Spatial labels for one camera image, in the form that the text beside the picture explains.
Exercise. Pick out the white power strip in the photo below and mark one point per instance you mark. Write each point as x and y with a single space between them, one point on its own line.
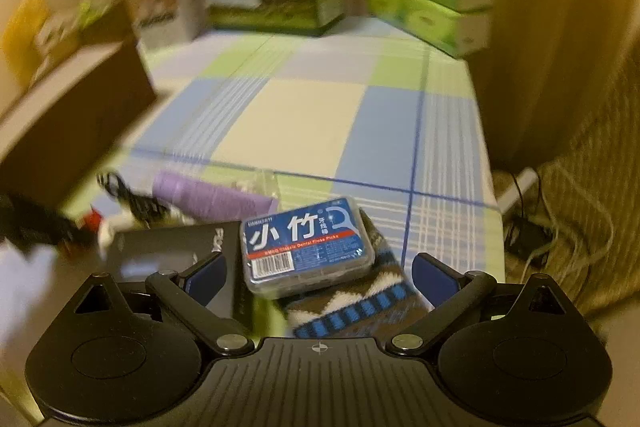
517 189

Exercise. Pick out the black flat box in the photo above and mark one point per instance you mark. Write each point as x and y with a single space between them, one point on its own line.
165 247

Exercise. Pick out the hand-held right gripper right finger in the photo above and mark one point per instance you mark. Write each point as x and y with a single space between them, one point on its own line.
430 279

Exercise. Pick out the yellow plastic bag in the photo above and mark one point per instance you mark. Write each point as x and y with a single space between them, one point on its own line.
25 27

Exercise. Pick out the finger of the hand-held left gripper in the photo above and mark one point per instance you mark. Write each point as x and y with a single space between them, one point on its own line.
35 217

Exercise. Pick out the blue dental floss box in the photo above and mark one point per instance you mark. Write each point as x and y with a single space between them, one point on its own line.
305 242

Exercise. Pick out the white carved rack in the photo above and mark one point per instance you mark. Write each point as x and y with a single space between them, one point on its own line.
60 32

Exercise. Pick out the patterned knit sock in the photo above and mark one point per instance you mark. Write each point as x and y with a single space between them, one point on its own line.
350 307

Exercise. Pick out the brown cardboard box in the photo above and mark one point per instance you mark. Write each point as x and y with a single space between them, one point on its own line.
75 107

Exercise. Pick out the red white small packet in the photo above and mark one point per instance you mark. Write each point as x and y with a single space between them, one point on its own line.
97 227

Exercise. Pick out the cotton swabs bag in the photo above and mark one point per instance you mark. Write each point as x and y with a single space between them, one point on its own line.
260 184

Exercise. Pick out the checkered tablecloth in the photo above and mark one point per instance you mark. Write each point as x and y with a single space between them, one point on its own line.
310 107

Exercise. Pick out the purple cosmetic tube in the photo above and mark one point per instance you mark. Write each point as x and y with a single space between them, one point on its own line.
210 197

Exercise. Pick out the black power adapter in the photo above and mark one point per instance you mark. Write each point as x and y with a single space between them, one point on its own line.
527 237

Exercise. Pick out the beige woven cloth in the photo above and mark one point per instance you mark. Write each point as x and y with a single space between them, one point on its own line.
595 157

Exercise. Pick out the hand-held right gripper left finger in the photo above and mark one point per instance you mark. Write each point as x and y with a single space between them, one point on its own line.
207 275

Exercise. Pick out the white cardboard box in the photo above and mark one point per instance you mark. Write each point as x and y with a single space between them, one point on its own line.
160 2

